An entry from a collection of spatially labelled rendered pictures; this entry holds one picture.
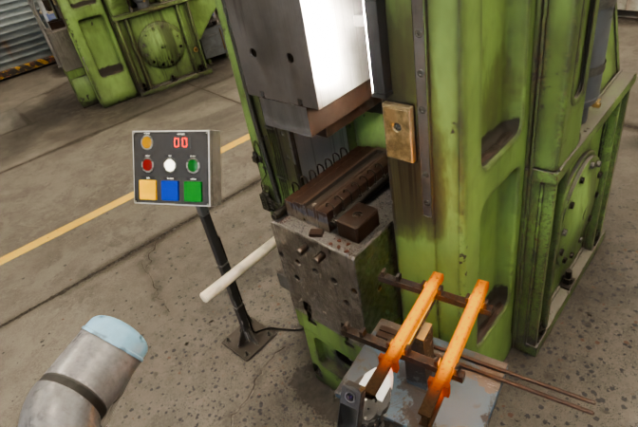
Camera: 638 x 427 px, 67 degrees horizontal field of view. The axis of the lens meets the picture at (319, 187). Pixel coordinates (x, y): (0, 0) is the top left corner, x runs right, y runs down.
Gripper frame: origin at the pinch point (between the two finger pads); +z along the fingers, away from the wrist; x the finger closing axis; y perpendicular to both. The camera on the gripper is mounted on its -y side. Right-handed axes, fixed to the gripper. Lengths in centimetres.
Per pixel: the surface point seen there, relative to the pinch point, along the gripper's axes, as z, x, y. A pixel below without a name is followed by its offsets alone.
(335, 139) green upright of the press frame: 80, -60, -8
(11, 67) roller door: 281, -804, 79
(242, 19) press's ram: 43, -59, -66
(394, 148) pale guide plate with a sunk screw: 49, -18, -28
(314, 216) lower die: 41, -46, -2
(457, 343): 12.9, 12.3, -0.8
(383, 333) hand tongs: 26.3, -16.1, 25.2
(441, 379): 2.8, 12.5, -0.8
